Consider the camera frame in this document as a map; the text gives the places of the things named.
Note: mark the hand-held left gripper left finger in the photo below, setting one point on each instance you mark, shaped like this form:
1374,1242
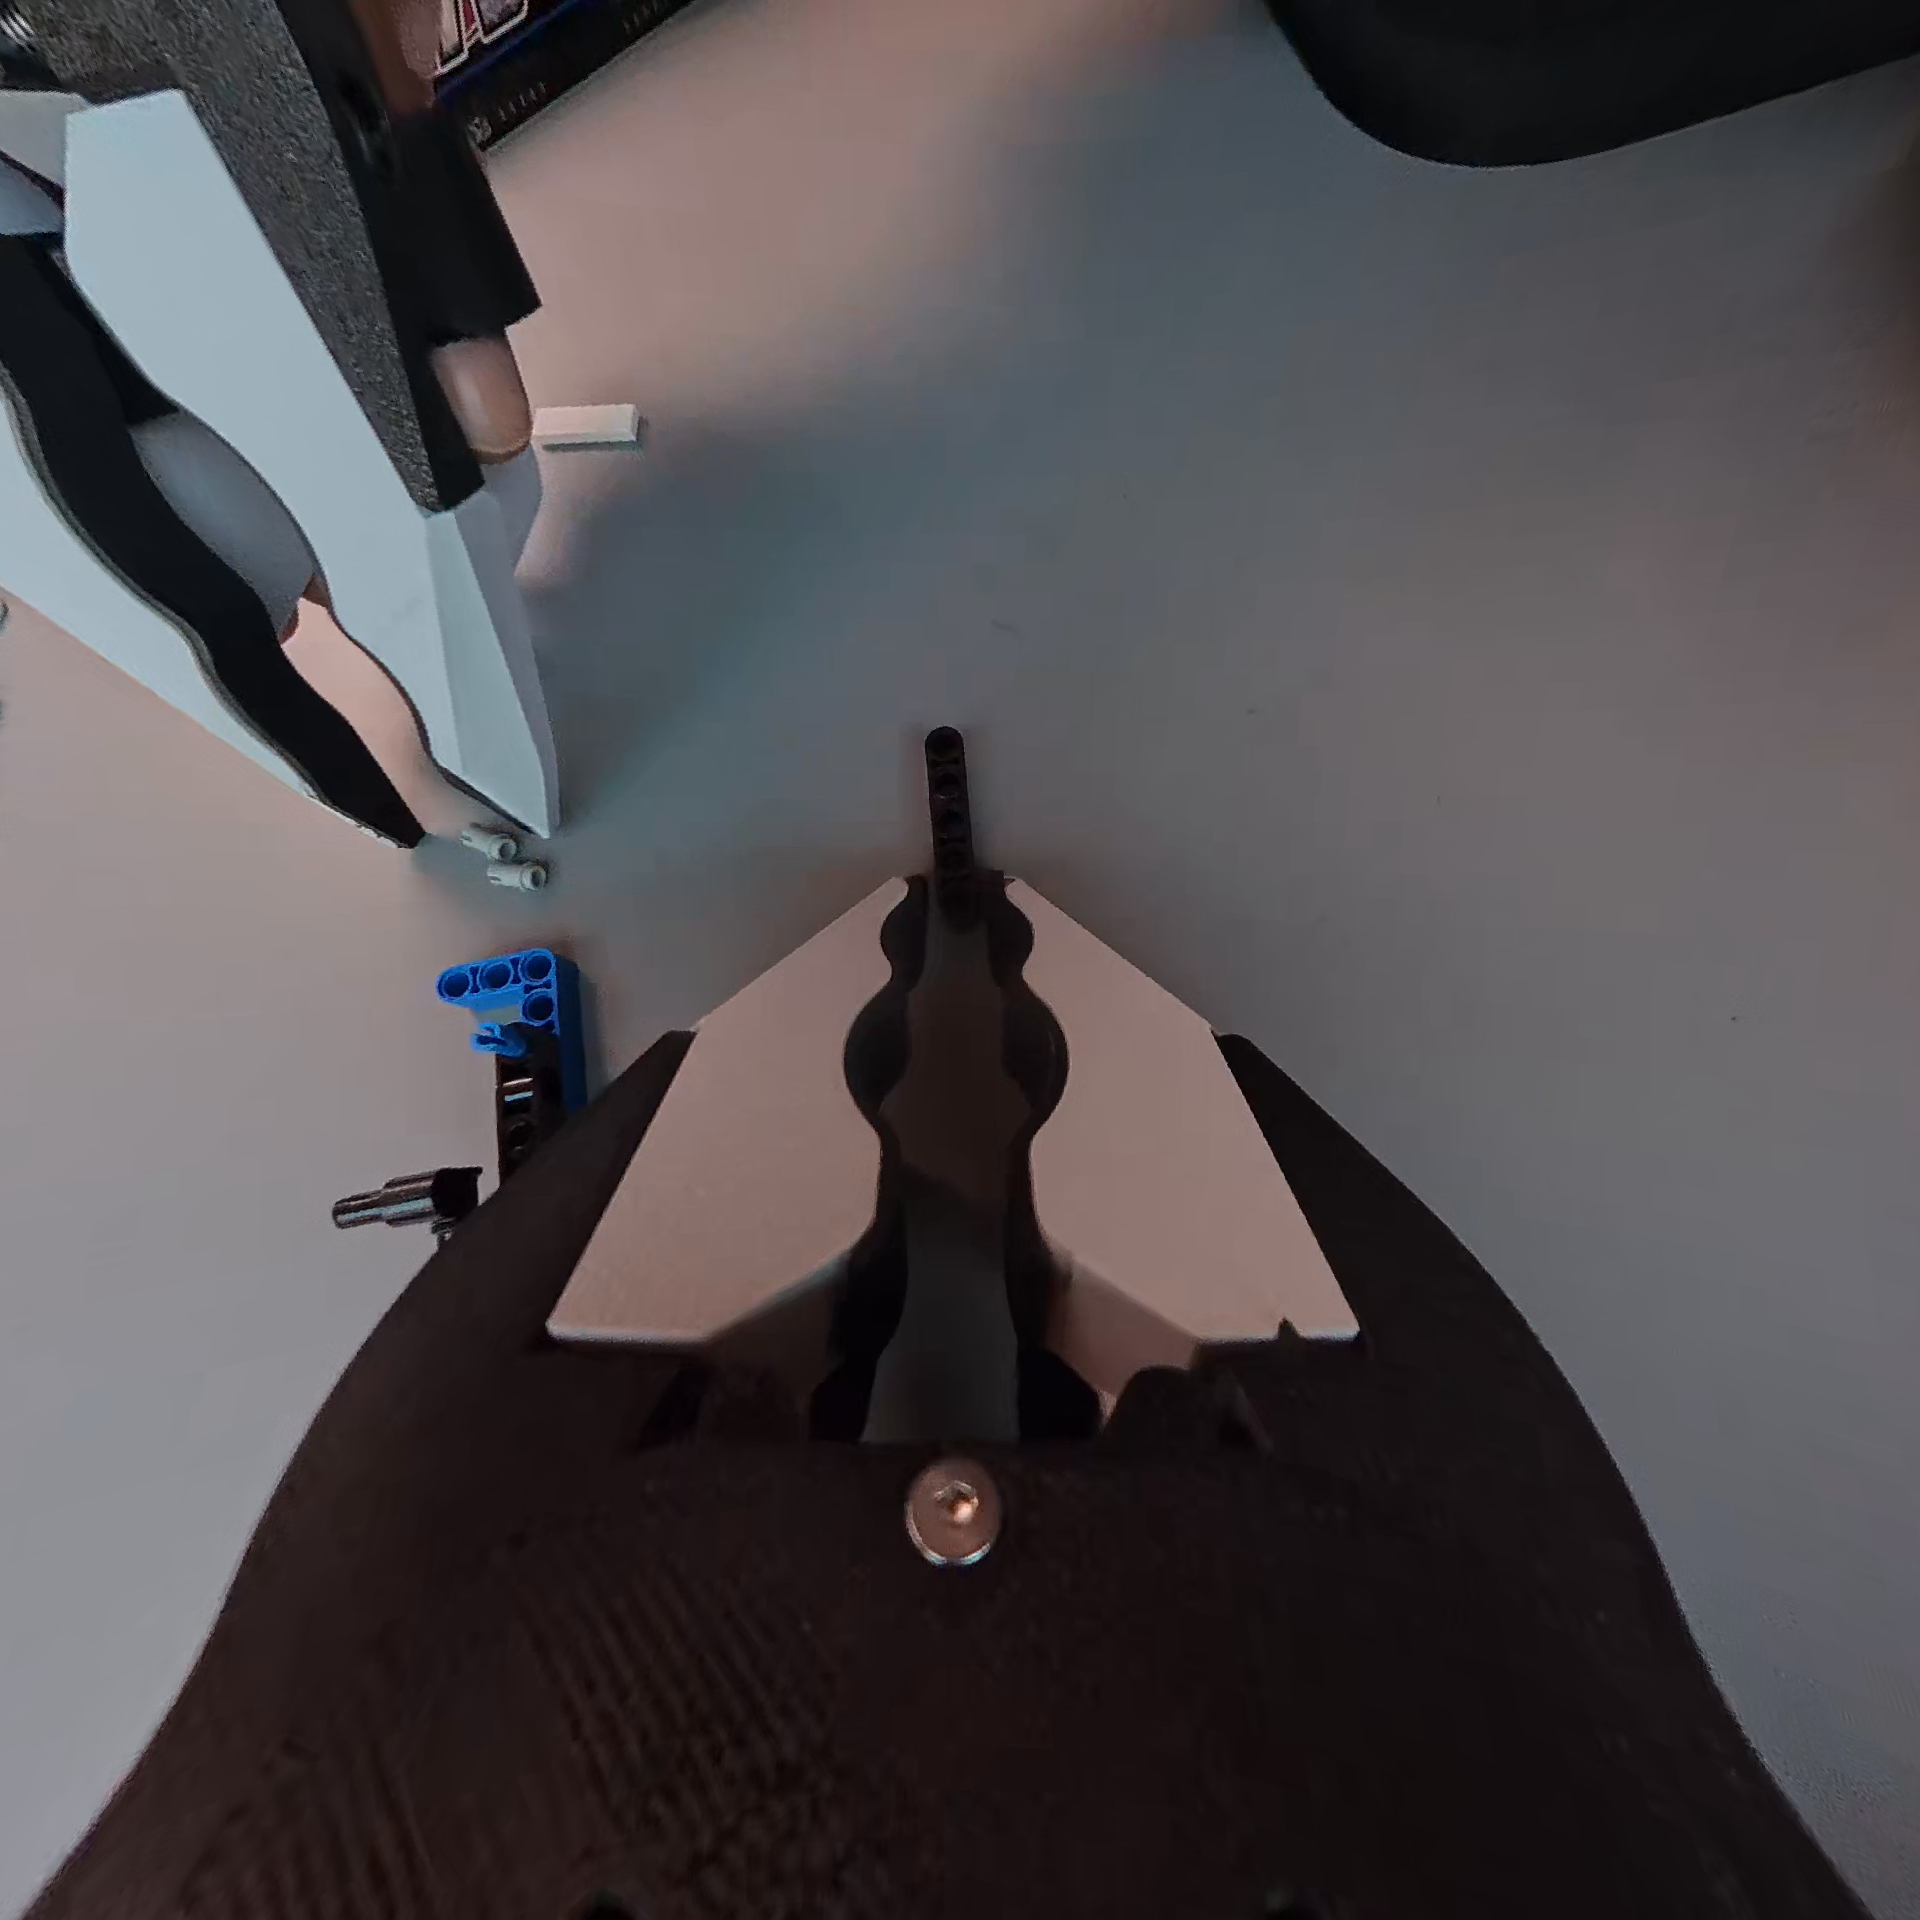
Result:
704,1201

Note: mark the black five-hole beam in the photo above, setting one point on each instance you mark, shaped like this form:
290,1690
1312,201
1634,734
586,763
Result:
946,796

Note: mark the small grey pin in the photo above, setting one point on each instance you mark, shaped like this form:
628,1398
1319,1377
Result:
484,838
518,875

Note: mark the toy race car model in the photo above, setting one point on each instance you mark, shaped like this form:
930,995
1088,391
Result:
524,53

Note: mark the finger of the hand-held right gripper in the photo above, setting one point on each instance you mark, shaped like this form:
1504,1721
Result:
90,556
347,494

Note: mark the short white tile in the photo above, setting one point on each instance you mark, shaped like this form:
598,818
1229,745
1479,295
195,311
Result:
588,428

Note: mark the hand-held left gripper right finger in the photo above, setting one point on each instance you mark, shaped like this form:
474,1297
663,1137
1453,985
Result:
1186,1201

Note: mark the black beam assembly blue pins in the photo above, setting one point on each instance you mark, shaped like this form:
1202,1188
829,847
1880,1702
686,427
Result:
510,985

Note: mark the person's right hand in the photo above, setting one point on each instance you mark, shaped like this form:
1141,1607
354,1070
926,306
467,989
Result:
484,398

